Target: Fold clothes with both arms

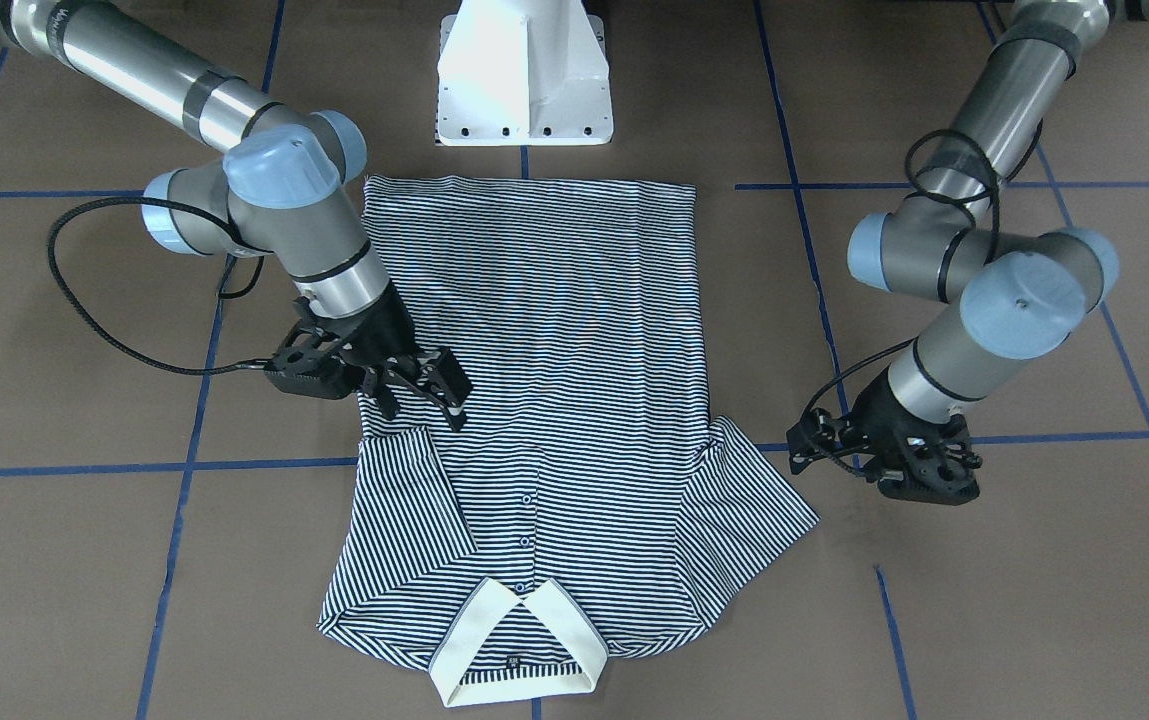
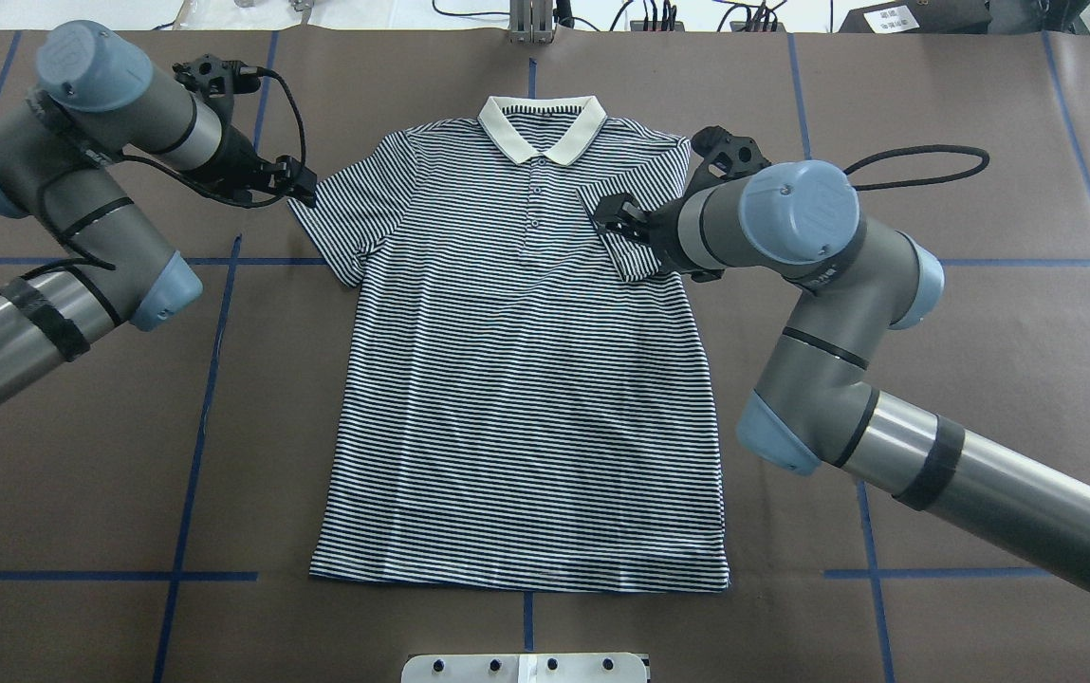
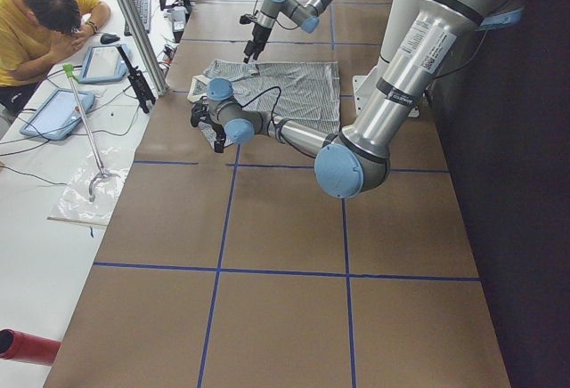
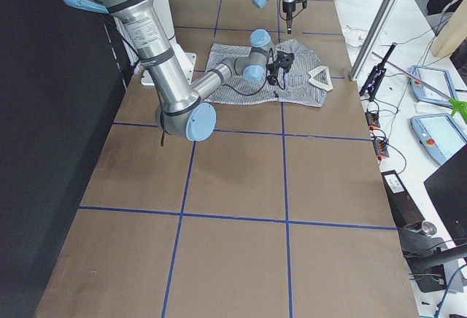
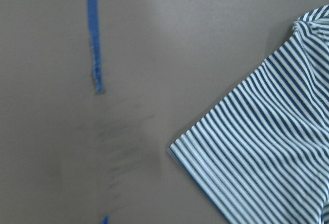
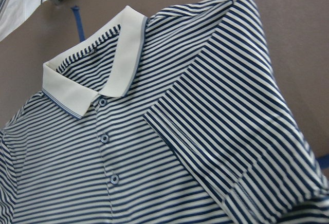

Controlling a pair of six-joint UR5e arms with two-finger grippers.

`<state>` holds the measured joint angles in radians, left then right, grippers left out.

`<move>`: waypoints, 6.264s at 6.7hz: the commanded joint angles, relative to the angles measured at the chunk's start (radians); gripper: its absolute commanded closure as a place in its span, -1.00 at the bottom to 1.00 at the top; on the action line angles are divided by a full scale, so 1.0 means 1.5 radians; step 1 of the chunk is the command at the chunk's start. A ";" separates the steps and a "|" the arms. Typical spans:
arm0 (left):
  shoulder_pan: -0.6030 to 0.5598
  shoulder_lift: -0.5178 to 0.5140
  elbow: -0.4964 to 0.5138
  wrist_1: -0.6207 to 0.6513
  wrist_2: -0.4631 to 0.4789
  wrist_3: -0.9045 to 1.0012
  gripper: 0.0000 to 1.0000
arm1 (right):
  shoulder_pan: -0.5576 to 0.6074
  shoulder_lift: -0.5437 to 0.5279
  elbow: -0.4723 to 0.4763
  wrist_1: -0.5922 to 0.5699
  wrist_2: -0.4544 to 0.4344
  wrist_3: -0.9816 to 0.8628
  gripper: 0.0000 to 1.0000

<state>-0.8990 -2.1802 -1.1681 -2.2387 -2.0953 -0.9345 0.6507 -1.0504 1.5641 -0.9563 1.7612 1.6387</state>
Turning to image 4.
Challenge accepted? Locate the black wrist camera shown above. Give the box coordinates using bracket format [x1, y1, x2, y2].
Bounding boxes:
[295, 0, 308, 9]
[275, 51, 295, 73]

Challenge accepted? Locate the blue white striped polo shirt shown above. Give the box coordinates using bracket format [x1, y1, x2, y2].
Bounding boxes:
[207, 39, 327, 108]

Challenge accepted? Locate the orange black terminal strip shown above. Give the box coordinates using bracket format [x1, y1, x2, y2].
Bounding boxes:
[365, 110, 389, 161]

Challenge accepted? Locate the black box with label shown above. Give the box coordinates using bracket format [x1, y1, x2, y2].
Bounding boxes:
[381, 170, 425, 228]

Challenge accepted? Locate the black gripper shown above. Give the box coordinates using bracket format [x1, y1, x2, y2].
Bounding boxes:
[282, 1, 296, 34]
[266, 61, 285, 90]

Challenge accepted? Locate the far blue teach pendant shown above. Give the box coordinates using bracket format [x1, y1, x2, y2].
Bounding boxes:
[409, 66, 458, 107]

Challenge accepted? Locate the aluminium frame post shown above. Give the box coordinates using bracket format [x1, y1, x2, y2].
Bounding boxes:
[349, 0, 398, 81]

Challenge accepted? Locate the black monitor stand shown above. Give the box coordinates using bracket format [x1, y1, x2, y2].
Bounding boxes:
[398, 228, 466, 293]

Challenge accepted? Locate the near blue teach pendant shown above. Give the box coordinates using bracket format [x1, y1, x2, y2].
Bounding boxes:
[410, 113, 466, 165]

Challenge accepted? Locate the wooden board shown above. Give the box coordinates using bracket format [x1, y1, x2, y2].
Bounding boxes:
[431, 0, 466, 57]

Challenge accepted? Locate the metal reacher grabber tool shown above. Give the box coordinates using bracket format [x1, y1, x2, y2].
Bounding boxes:
[371, 52, 467, 122]

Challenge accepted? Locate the black monitor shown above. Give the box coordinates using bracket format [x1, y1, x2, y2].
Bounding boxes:
[424, 148, 466, 245]

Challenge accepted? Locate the blue teach pendant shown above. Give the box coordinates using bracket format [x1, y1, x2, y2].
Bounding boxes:
[409, 66, 458, 107]
[410, 113, 466, 165]

